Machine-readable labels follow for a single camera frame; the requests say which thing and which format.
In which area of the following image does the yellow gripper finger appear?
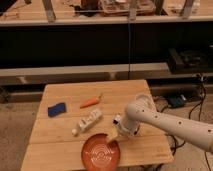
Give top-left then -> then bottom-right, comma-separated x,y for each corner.
106,128 -> 118,143

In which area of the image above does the orange ceramic bowl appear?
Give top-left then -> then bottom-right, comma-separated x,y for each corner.
81,133 -> 121,171

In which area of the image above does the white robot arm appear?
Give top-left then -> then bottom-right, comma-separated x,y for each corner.
107,100 -> 213,154

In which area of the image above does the white plastic bottle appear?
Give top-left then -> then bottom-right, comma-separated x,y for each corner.
72,109 -> 103,136

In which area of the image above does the orange toy carrot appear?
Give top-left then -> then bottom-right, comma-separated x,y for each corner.
80,93 -> 103,109

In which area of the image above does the translucent plastic cup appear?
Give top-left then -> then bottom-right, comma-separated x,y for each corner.
135,93 -> 152,103

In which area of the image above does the blue sponge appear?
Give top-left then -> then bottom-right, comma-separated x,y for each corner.
47,102 -> 66,117

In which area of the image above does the black power adapter box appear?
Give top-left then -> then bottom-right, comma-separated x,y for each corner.
166,94 -> 186,108

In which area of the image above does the dark case on shelf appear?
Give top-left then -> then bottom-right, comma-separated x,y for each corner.
167,48 -> 213,74

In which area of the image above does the cluttered tray on bench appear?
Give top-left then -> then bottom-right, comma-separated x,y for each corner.
98,0 -> 156,16

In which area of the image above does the black floor cable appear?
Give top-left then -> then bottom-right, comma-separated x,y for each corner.
160,74 -> 213,171

